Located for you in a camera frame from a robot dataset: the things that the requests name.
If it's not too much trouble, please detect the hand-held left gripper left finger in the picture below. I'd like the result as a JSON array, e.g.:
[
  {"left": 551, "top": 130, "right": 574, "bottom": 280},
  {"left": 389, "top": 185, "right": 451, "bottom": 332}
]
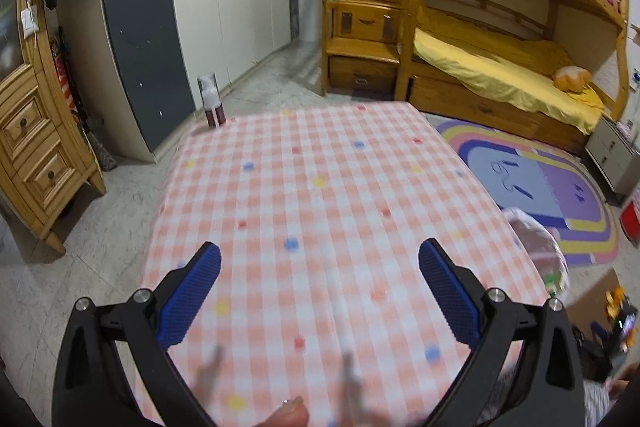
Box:
[{"left": 51, "top": 241, "right": 222, "bottom": 427}]

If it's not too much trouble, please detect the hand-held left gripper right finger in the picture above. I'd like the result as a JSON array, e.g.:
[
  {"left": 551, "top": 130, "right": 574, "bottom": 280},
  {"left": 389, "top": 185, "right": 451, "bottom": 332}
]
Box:
[{"left": 418, "top": 238, "right": 586, "bottom": 427}]

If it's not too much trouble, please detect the clear plastic bag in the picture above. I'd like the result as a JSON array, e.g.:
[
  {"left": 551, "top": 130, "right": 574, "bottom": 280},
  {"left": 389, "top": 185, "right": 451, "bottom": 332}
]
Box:
[{"left": 502, "top": 207, "right": 571, "bottom": 298}]

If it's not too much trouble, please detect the person's left hand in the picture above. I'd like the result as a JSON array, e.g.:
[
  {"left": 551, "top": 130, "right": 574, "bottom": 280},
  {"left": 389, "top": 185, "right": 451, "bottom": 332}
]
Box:
[{"left": 240, "top": 396, "right": 311, "bottom": 427}]

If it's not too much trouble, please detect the brown cardboard sheet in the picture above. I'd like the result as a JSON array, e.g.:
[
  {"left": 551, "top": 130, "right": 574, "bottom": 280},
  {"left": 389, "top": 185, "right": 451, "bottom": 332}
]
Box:
[{"left": 562, "top": 268, "right": 626, "bottom": 358}]

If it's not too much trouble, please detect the pile of tangerine peels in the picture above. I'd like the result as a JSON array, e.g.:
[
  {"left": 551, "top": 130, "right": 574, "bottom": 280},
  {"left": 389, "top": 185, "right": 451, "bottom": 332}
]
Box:
[{"left": 604, "top": 287, "right": 628, "bottom": 318}]

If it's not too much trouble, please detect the person's right leg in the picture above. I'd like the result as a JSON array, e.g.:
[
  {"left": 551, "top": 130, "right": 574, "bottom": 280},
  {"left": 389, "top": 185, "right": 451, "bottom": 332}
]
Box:
[{"left": 480, "top": 364, "right": 615, "bottom": 427}]

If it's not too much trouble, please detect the red container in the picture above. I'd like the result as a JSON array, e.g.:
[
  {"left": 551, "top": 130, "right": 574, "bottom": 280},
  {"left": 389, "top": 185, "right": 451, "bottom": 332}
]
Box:
[{"left": 620, "top": 189, "right": 640, "bottom": 240}]

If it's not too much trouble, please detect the pink checkered tablecloth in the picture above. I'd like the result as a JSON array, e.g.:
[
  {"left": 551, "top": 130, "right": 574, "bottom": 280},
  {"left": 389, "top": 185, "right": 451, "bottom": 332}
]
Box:
[{"left": 140, "top": 102, "right": 551, "bottom": 427}]

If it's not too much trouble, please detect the rainbow oval rug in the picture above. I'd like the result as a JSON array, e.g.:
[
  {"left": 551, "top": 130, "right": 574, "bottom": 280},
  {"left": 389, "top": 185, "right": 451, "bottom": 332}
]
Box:
[{"left": 434, "top": 117, "right": 621, "bottom": 268}]

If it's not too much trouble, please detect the dark patterned fabric bundle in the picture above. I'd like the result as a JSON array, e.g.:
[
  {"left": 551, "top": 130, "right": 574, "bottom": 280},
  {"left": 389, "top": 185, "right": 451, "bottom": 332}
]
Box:
[{"left": 52, "top": 27, "right": 118, "bottom": 172}]

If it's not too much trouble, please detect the grey nightstand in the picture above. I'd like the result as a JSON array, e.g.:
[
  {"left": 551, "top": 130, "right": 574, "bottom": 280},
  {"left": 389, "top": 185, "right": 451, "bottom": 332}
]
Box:
[{"left": 584, "top": 116, "right": 640, "bottom": 196}]

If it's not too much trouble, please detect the wooden cabinet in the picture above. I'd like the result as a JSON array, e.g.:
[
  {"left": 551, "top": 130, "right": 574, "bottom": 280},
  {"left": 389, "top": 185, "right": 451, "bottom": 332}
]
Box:
[{"left": 0, "top": 0, "right": 107, "bottom": 254}]

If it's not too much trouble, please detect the yellow bedsheet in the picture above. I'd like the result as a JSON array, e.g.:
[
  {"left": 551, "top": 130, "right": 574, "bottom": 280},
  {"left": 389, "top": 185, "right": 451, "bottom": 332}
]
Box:
[{"left": 412, "top": 7, "right": 606, "bottom": 135}]

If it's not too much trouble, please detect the orange plush toy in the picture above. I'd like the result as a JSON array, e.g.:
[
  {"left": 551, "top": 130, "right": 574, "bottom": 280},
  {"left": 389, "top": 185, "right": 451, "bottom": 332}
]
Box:
[{"left": 554, "top": 66, "right": 593, "bottom": 92}]

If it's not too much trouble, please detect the wooden stair drawer unit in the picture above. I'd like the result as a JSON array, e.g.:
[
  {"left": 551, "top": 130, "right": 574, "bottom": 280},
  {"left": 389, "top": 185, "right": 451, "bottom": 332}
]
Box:
[{"left": 320, "top": 0, "right": 408, "bottom": 100}]

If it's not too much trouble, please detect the white and grey wardrobe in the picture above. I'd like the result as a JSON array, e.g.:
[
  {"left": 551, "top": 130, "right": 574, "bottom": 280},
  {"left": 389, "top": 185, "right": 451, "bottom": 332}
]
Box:
[{"left": 97, "top": 0, "right": 296, "bottom": 162}]

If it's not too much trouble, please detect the white hanging tag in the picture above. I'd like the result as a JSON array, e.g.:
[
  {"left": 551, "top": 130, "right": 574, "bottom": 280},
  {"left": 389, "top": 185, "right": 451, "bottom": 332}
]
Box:
[{"left": 20, "top": 7, "right": 41, "bottom": 38}]

